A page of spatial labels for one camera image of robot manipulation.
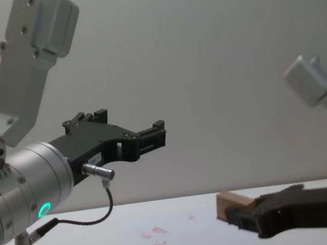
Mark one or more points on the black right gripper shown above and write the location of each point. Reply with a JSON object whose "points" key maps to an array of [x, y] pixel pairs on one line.
{"points": [[300, 210]]}

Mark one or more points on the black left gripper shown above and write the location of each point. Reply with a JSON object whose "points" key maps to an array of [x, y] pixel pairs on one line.
{"points": [[93, 141]]}

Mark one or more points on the small wooden block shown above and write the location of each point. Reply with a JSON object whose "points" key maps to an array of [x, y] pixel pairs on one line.
{"points": [[232, 199]]}

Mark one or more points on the white table cloth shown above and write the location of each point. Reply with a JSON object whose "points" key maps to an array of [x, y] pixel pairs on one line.
{"points": [[165, 219]]}

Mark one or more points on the white curtain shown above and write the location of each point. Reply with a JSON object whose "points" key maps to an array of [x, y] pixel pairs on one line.
{"points": [[203, 62]]}

